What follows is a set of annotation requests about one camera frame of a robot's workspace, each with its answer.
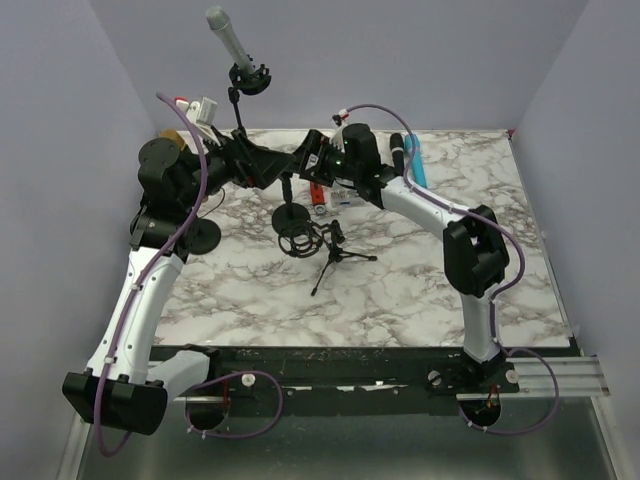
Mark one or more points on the red handled adjustable wrench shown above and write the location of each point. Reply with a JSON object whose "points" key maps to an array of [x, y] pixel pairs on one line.
{"points": [[318, 198]]}

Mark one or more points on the blue microphone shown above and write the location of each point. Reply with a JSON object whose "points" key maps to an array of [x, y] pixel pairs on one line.
{"points": [[412, 146]]}

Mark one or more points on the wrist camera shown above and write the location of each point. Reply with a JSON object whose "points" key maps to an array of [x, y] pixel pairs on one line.
{"points": [[200, 112], [341, 121]]}

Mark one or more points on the gold microphone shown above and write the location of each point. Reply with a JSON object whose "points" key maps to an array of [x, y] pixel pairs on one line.
{"points": [[174, 136]]}

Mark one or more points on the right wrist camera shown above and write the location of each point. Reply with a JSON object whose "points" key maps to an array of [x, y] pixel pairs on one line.
{"points": [[341, 121]]}

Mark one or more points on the black tripod shock-mount stand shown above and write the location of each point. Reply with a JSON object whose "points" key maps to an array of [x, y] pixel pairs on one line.
{"points": [[305, 239]]}

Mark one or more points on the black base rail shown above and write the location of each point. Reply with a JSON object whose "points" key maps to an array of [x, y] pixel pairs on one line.
{"points": [[368, 381]]}

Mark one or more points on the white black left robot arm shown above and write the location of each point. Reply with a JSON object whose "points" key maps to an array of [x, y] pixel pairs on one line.
{"points": [[117, 389]]}

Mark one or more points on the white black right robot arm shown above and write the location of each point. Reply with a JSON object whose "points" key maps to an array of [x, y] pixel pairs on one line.
{"points": [[474, 253]]}

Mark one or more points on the grey microphone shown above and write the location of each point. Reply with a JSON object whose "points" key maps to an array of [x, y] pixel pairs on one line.
{"points": [[220, 24]]}

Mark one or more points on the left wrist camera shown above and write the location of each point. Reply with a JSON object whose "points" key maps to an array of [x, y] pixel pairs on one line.
{"points": [[200, 112]]}

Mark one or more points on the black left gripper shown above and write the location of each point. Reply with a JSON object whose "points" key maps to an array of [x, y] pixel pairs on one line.
{"points": [[258, 167]]}

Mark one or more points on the black microphone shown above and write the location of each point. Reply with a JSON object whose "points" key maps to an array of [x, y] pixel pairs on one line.
{"points": [[397, 150]]}

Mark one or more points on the black clip desk stand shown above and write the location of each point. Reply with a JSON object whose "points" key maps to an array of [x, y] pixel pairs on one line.
{"points": [[290, 214]]}

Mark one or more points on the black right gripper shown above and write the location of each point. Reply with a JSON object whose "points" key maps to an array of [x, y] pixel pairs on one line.
{"points": [[318, 146]]}

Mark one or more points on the tall black shock-mount stand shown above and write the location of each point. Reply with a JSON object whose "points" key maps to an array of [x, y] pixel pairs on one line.
{"points": [[247, 84]]}

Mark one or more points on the clear plastic screw box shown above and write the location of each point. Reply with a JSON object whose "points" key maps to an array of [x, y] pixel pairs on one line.
{"points": [[342, 197]]}

